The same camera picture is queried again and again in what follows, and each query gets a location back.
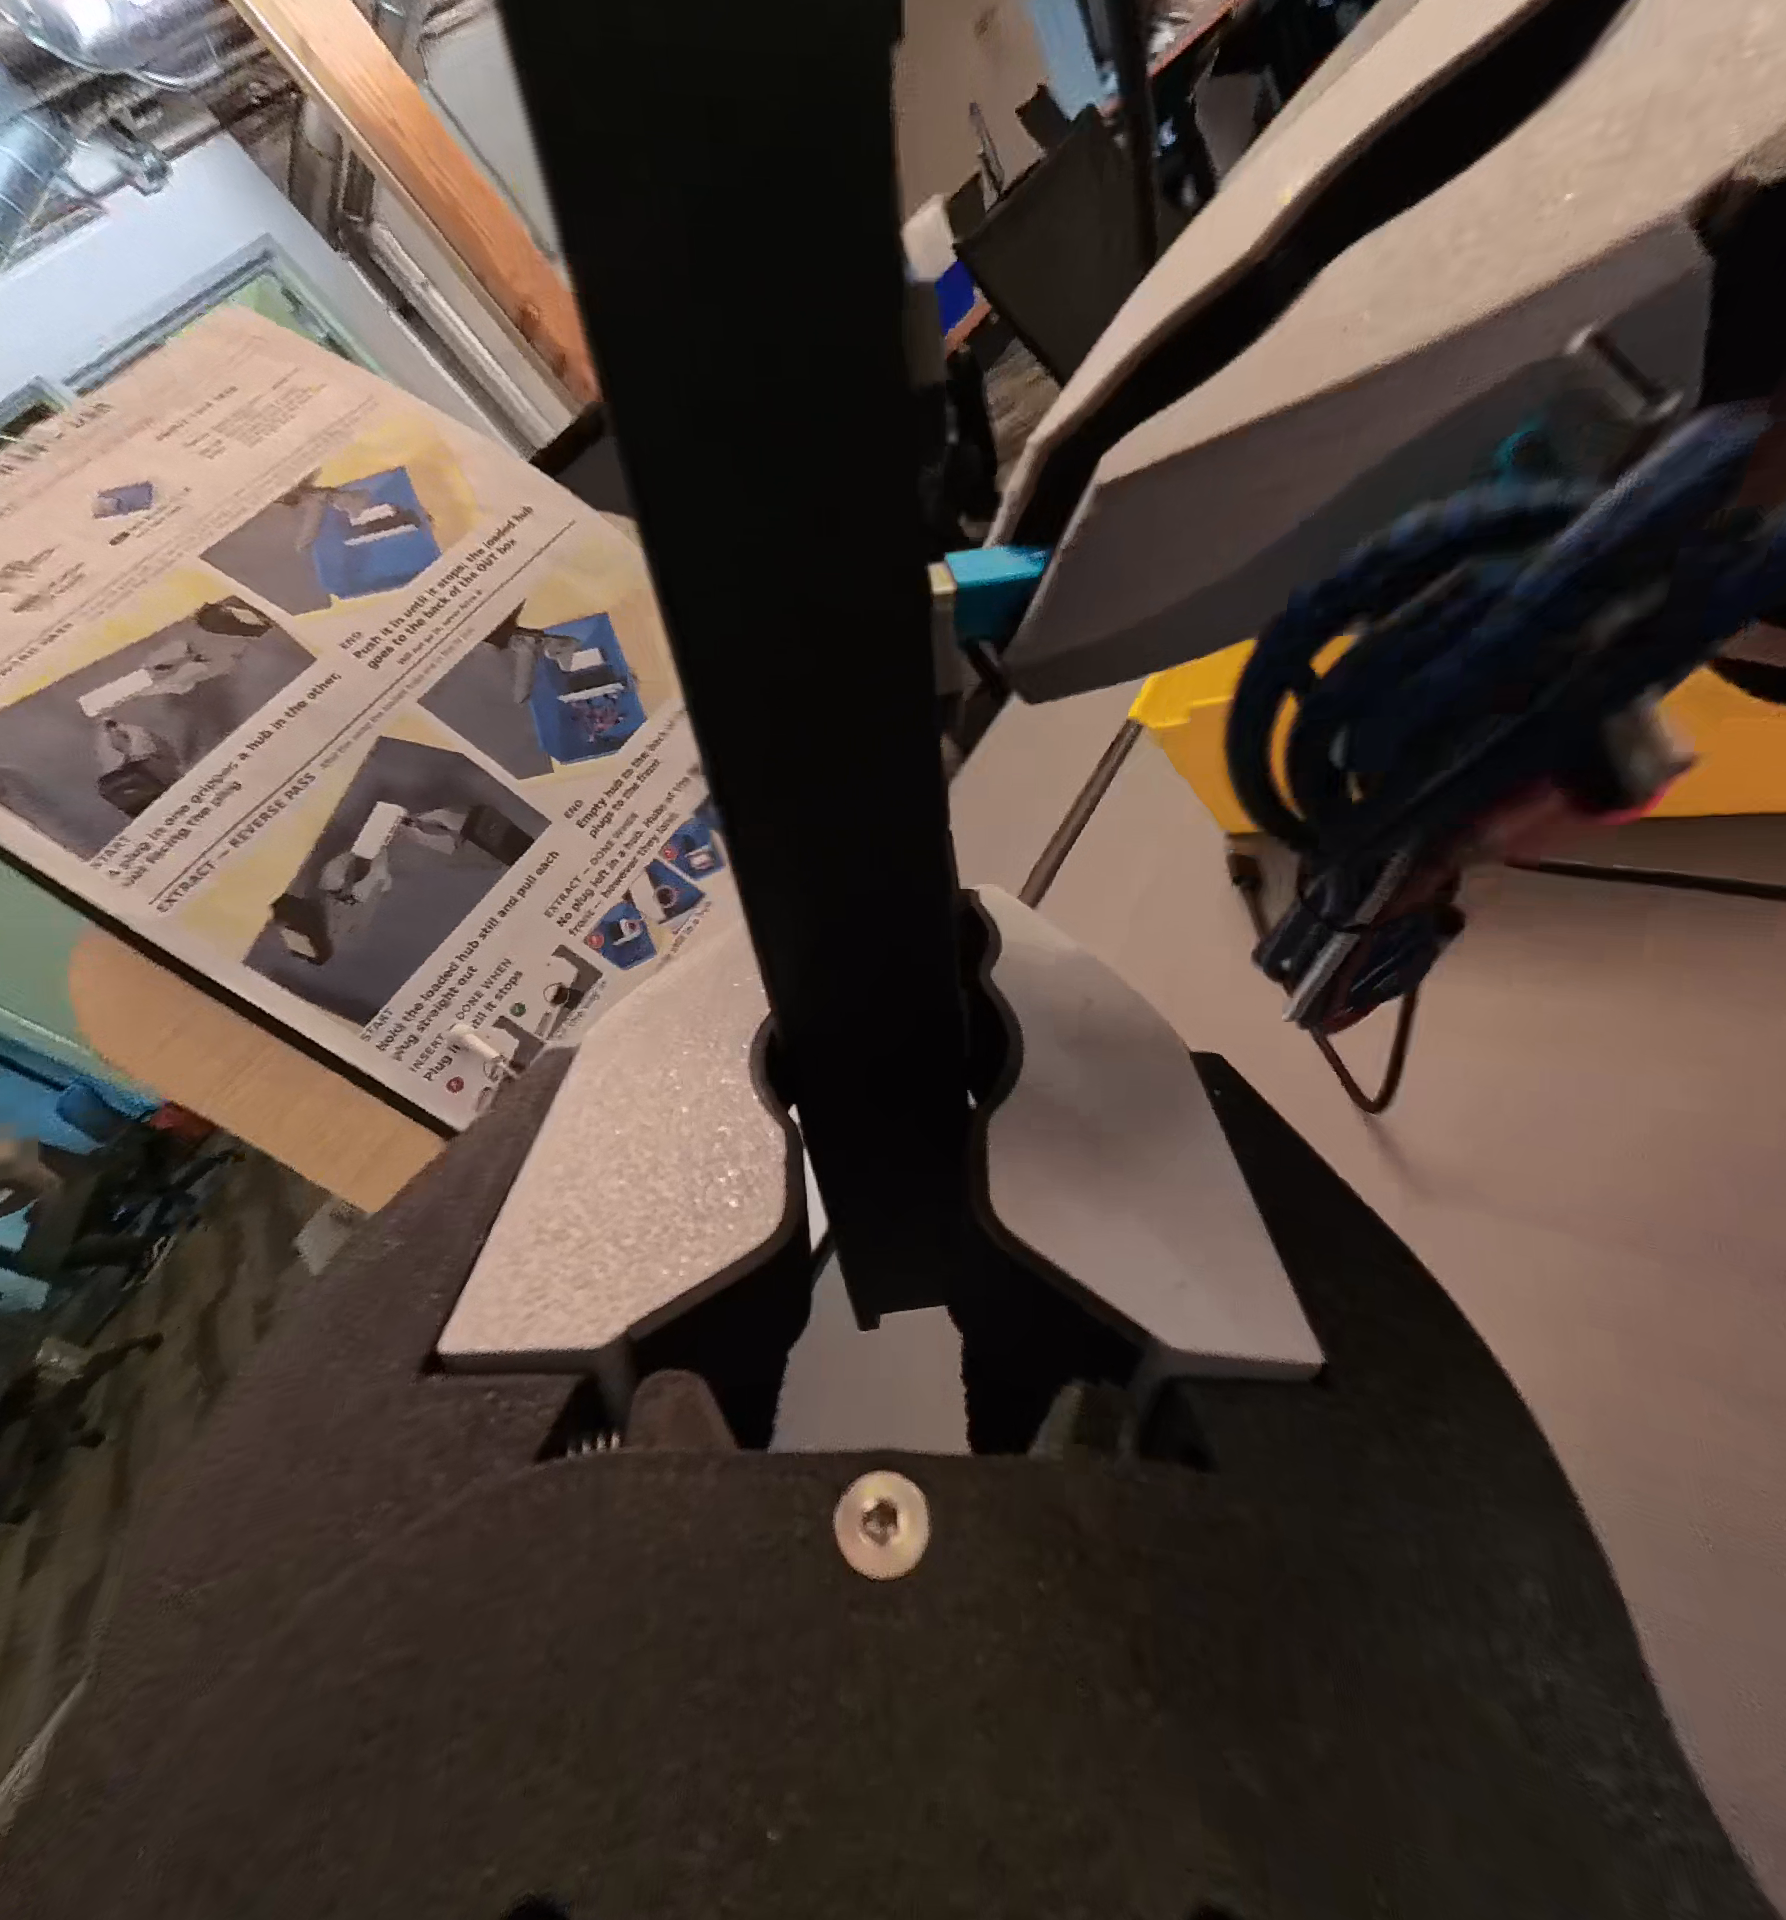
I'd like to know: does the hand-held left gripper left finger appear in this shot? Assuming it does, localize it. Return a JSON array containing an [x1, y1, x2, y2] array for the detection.
[[434, 917, 810, 1373]]

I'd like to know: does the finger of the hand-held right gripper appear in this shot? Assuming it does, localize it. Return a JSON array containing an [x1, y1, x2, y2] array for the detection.
[[1001, 0, 1786, 708], [987, 0, 1640, 552]]

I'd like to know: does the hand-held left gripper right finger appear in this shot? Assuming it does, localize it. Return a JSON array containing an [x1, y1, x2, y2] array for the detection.
[[970, 885, 1327, 1382]]

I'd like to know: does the blue braided multi-plug cable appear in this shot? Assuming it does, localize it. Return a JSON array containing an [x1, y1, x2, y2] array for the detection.
[[940, 344, 1786, 1120]]

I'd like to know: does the yellow plastic bin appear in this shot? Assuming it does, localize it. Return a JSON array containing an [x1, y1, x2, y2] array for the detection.
[[1133, 636, 1786, 836]]

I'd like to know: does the black cable with copper plugs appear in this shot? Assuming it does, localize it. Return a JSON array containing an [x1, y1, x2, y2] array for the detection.
[[1225, 843, 1786, 940]]

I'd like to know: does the black usb hub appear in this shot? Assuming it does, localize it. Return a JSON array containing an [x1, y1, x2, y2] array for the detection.
[[495, 0, 986, 1332]]

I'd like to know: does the black chair with grey seat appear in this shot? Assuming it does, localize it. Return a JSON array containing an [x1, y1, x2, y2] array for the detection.
[[953, 102, 1153, 387]]

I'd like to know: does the instruction sheet on stand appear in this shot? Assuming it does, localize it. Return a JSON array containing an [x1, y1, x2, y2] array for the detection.
[[65, 923, 448, 1214]]

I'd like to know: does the printed instruction sheet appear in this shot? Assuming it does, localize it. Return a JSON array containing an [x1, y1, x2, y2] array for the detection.
[[0, 306, 729, 1137]]

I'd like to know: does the wooden post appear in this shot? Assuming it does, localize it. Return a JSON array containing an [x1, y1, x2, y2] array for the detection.
[[229, 0, 604, 409]]

